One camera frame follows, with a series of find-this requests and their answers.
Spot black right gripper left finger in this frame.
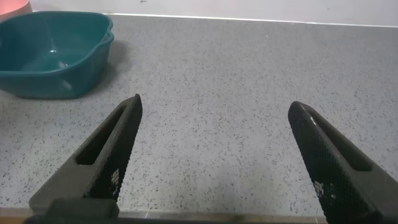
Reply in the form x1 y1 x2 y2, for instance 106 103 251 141
29 93 144 215

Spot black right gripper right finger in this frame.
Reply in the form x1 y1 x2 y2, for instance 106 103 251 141
287 101 398 224

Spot pink bowl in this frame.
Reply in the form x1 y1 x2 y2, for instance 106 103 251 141
0 0 33 22

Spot teal plastic basin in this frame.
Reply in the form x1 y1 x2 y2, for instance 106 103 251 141
0 11 115 100

